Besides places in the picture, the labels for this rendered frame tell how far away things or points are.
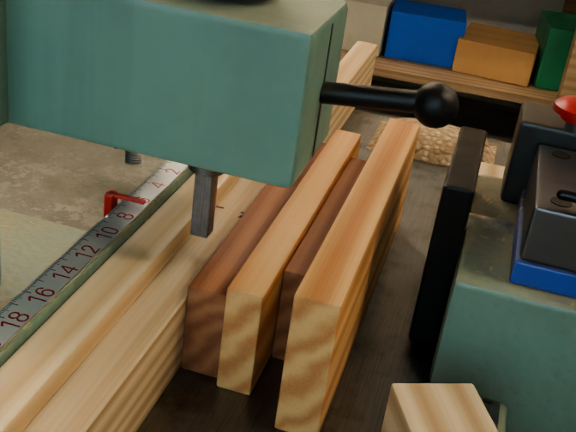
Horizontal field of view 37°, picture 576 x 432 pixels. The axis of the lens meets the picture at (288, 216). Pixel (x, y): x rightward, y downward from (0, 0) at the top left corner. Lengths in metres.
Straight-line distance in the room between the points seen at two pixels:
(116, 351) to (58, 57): 0.13
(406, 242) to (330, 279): 0.20
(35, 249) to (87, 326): 0.35
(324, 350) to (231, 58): 0.13
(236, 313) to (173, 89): 0.10
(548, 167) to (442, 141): 0.26
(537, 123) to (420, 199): 0.16
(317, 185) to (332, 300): 0.14
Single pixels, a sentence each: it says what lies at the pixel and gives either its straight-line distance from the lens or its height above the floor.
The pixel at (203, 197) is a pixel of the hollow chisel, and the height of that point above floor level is 0.97.
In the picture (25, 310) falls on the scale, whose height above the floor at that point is 0.96.
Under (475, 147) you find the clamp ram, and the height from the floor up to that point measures 1.00.
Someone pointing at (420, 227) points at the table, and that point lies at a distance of 0.59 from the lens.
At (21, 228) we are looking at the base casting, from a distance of 0.75.
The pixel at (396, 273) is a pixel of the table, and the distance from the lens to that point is 0.53.
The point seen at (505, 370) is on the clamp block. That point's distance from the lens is 0.44.
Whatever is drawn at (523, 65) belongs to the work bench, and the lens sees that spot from 3.27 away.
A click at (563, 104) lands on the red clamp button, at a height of 1.02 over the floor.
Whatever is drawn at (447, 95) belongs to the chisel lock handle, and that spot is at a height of 1.05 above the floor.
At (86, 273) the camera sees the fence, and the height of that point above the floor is 0.95.
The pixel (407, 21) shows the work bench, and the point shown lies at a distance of 3.30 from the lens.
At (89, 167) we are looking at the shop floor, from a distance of 2.75.
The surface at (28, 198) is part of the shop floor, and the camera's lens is 2.56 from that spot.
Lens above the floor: 1.16
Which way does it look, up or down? 27 degrees down
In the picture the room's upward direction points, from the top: 8 degrees clockwise
